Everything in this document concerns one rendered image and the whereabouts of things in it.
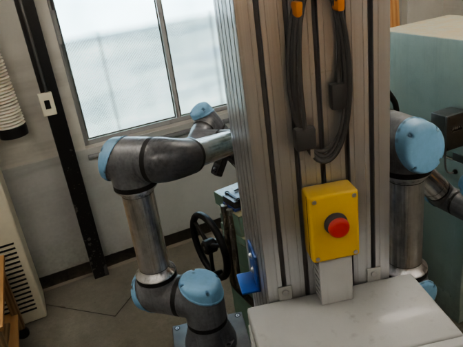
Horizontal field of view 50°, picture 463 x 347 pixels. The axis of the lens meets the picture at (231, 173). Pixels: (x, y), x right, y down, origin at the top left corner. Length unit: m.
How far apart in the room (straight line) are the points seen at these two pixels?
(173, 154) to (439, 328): 0.68
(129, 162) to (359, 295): 0.62
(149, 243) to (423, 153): 0.72
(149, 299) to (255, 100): 0.80
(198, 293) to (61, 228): 2.08
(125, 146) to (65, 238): 2.18
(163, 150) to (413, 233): 0.64
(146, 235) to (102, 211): 2.01
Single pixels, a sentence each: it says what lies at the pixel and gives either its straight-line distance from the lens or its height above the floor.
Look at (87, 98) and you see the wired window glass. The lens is 3.19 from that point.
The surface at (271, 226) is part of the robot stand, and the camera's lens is 0.91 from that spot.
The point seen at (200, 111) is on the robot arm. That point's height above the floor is 1.39.
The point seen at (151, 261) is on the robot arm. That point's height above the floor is 1.12.
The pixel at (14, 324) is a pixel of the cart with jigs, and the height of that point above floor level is 0.18.
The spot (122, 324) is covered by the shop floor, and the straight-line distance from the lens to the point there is 3.03.
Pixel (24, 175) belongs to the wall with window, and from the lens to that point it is 3.20.
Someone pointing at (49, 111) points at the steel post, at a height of 1.17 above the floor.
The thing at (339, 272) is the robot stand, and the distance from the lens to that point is 0.95.
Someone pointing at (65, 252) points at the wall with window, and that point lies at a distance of 3.43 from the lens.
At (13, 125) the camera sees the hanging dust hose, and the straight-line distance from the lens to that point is 2.92.
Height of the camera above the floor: 1.86
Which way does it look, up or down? 24 degrees down
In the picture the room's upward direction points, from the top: 8 degrees counter-clockwise
